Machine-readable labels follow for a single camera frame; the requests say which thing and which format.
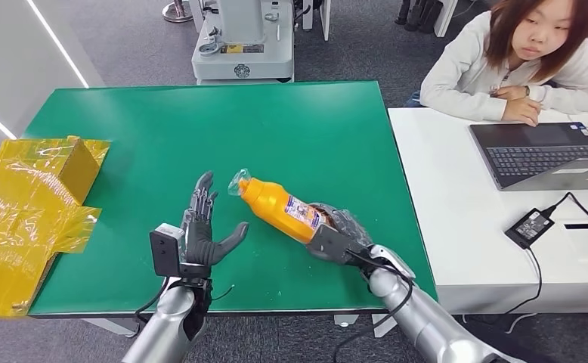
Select person's left hand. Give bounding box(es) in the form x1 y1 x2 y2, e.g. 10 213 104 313
494 85 529 101

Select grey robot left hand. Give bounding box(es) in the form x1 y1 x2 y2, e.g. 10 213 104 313
180 171 250 268

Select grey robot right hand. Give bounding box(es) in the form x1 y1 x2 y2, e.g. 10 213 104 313
310 202 375 253

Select person's right hand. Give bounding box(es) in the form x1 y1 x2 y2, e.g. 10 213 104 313
501 98 543 127

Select orange plastic bottle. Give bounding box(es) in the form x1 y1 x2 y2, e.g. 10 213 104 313
227 168 333 246

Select dark grey laptop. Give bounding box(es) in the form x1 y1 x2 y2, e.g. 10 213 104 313
469 121 588 192

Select person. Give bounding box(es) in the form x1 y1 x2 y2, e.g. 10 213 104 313
404 0 588 127

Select white desk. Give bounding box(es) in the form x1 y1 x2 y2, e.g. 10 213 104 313
388 107 588 336

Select white desk leg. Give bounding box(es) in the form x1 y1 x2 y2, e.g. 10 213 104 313
301 0 332 42
434 0 460 39

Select black power adapter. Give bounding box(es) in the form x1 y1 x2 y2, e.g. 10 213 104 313
504 207 556 250

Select black shoes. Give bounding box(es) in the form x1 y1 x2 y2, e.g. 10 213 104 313
395 0 444 35

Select yellow film-wrapped cardboard box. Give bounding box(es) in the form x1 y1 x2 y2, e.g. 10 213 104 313
0 135 111 318

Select white machine with column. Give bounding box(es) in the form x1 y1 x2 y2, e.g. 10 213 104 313
191 0 296 85

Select round metal stand base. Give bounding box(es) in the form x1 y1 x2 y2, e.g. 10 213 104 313
162 0 193 24

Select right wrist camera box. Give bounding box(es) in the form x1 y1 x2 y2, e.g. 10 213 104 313
306 224 363 265

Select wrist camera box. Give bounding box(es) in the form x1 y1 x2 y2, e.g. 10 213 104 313
306 224 363 265
149 224 187 278

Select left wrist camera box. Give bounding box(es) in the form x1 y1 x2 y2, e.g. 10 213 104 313
149 224 187 278

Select thin black wire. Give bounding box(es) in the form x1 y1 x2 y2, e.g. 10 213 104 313
210 284 236 302

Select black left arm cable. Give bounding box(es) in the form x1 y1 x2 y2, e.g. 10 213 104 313
133 277 171 325

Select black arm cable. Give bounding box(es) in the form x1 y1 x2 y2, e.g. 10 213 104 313
133 277 171 325
331 249 416 363

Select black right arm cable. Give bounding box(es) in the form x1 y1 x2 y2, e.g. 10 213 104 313
331 249 416 363

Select black adapter output cable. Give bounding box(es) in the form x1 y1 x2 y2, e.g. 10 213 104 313
544 191 588 226

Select black mains cord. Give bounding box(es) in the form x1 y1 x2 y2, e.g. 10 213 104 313
461 247 544 321

